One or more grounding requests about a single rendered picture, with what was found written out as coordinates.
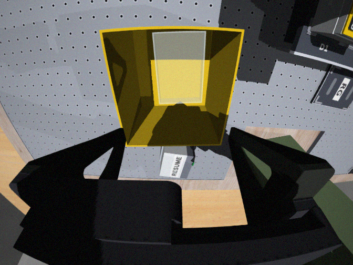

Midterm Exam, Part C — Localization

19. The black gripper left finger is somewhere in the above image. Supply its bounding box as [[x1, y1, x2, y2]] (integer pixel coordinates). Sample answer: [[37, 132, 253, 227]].
[[20, 128, 126, 180]]

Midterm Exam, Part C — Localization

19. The grey box with white resume label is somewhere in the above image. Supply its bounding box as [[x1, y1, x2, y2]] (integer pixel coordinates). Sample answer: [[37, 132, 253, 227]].
[[160, 146, 195, 179]]

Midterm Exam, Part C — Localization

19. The yellow open-top bin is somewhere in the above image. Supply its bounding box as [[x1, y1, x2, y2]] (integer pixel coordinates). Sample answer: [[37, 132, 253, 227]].
[[99, 26, 244, 147]]

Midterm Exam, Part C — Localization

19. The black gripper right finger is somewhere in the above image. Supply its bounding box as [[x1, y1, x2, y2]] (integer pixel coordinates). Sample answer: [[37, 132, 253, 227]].
[[229, 127, 335, 225]]

